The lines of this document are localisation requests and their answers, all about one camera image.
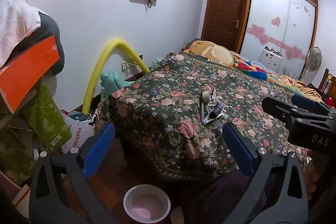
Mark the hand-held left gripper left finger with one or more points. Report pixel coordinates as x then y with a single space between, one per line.
99 150

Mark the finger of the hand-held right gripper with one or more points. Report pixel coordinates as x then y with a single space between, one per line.
305 103
277 108

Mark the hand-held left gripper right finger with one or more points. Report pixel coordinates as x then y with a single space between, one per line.
239 150

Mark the grey pen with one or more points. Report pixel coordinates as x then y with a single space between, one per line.
203 111

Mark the white plastic bowl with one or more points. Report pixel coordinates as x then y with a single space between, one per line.
147 204

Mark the person's right hand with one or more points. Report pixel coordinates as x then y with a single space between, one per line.
312 174

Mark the white shopping bag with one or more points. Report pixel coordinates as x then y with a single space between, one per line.
78 134

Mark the wooden chair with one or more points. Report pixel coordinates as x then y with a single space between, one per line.
328 79

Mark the colourful blanket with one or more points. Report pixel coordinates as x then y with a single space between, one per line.
262 71

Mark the dark purple cloth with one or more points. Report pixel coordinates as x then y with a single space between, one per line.
225 192

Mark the standing fan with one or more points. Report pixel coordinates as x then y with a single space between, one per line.
313 58

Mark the green floral bag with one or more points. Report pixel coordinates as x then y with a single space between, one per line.
47 121

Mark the teal cloth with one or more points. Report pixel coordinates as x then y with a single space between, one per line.
113 82

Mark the floral blanket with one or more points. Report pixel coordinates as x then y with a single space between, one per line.
170 113

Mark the green leaf-print box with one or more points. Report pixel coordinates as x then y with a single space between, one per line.
14 155

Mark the yellow pillow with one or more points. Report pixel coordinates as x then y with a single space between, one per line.
210 52

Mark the yellow foam tube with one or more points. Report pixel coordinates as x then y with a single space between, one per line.
105 61

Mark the beige round object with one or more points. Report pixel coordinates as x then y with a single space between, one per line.
178 216

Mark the wardrobe with heart stickers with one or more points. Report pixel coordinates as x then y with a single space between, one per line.
273 11

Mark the orange box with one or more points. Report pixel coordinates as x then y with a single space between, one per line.
26 71

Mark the brown wooden door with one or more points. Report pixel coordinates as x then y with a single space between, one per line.
223 11

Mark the dark grey cloth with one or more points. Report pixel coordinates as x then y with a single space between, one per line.
50 35

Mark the white towel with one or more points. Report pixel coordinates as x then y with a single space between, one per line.
15 22

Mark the wall power outlet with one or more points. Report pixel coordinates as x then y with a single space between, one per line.
127 64

